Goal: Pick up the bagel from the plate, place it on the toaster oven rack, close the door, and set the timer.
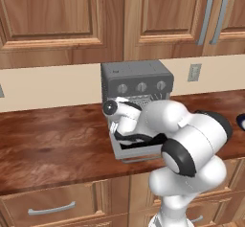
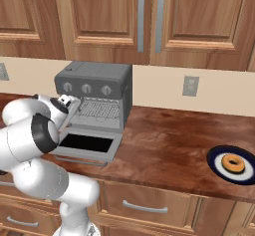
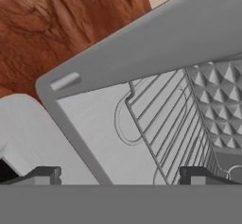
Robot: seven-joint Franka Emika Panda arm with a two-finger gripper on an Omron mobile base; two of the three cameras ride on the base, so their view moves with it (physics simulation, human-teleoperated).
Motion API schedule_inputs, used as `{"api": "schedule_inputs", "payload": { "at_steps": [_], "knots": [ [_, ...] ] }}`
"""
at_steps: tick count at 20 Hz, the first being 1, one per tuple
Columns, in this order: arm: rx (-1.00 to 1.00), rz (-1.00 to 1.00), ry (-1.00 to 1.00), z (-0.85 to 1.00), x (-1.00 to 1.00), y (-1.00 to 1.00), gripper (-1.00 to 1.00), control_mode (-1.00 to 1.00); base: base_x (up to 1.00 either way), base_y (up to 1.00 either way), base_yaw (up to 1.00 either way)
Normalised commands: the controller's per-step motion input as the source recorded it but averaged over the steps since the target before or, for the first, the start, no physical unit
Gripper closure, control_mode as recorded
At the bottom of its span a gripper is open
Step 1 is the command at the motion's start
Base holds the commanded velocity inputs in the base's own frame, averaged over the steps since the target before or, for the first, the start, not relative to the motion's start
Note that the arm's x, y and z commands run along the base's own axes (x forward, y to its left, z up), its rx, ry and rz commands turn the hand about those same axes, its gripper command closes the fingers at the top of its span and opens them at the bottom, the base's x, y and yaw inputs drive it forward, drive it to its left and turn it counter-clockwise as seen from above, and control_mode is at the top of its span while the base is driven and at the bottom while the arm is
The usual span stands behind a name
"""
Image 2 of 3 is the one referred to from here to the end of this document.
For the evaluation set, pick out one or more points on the wooden lower cupboard door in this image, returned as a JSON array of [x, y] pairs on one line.
[[244, 221]]

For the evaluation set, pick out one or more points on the wooden drawer front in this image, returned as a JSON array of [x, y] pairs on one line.
[[36, 210], [179, 200]]

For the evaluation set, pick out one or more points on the grey wall socket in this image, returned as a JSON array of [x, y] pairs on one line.
[[191, 86], [3, 72]]

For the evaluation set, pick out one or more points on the grey toaster oven door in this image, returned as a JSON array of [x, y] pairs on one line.
[[114, 145]]

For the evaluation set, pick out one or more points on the brown bagel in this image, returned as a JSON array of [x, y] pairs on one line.
[[227, 163]]

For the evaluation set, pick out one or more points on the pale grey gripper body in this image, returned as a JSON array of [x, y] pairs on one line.
[[72, 111]]

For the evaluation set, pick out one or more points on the grey toaster oven knob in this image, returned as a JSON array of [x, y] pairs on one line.
[[106, 90], [86, 88], [67, 87]]

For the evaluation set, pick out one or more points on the grey toaster oven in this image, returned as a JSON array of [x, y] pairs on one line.
[[96, 72]]

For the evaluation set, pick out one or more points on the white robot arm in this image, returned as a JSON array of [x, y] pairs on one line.
[[30, 177]]

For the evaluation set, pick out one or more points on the dark blue and white plate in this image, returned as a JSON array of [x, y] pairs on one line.
[[217, 162]]

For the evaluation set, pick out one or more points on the wooden cupboard door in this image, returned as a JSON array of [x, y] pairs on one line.
[[244, 221], [23, 14], [205, 14], [99, 14]]

